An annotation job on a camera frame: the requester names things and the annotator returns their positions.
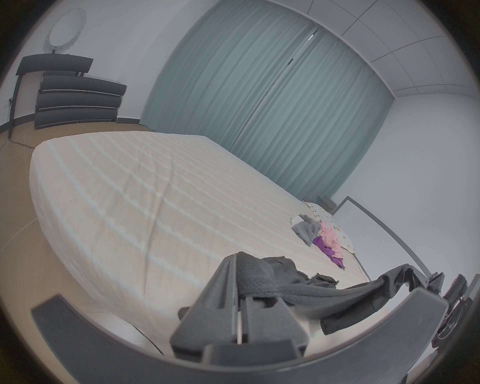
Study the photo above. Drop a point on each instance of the grey garment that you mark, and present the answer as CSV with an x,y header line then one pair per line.
x,y
305,230

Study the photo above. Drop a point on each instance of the black T-shirt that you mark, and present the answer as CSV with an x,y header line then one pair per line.
x,y
337,300

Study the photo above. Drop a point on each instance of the black chest of drawers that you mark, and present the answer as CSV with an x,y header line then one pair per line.
x,y
78,101

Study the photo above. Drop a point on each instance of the white printed pillow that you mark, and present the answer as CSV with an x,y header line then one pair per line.
x,y
318,212

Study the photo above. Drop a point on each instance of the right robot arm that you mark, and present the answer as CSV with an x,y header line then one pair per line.
x,y
455,288

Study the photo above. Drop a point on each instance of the pink garment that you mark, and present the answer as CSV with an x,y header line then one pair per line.
x,y
330,234

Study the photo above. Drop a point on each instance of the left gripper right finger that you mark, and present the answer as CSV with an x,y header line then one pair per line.
x,y
270,322

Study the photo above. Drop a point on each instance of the blue-green curtain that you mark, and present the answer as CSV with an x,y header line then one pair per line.
x,y
225,75
318,123

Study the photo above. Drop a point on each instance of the white garment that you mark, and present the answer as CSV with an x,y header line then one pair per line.
x,y
296,220

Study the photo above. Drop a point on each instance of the grey bedside table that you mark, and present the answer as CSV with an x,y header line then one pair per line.
x,y
325,202

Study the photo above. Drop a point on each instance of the purple garment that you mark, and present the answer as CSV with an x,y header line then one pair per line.
x,y
326,249

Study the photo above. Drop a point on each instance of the round mirror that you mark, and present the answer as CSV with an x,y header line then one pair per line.
x,y
66,32

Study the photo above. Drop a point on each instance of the bed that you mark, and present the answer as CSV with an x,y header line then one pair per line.
x,y
168,195

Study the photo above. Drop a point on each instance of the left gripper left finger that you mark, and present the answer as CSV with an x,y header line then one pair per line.
x,y
213,307

